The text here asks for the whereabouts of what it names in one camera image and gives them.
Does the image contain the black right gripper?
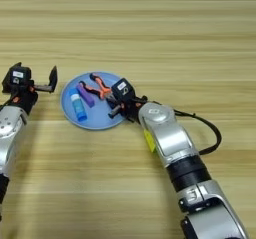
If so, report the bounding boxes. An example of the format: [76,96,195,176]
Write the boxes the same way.
[105,94,149,123]

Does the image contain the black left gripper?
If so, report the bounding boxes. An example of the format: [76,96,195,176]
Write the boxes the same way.
[1,61,59,115]

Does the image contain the orange black needle-nose pliers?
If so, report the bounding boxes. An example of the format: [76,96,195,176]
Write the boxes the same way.
[88,72,118,105]

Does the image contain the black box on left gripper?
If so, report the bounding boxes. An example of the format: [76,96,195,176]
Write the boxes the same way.
[8,66,33,88]

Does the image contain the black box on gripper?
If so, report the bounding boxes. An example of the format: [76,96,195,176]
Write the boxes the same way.
[8,66,33,88]
[110,77,136,105]

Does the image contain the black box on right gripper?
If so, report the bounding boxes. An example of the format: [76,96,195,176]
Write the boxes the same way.
[110,77,136,105]

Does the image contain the round blue plate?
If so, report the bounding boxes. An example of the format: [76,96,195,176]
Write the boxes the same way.
[60,71,135,131]

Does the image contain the purple rectangular block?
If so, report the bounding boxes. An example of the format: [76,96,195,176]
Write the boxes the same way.
[76,80,96,109]

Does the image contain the blue glue stick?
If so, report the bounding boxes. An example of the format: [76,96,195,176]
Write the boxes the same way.
[68,87,89,123]

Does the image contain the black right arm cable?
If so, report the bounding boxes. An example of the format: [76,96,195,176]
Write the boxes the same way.
[173,108,223,156]

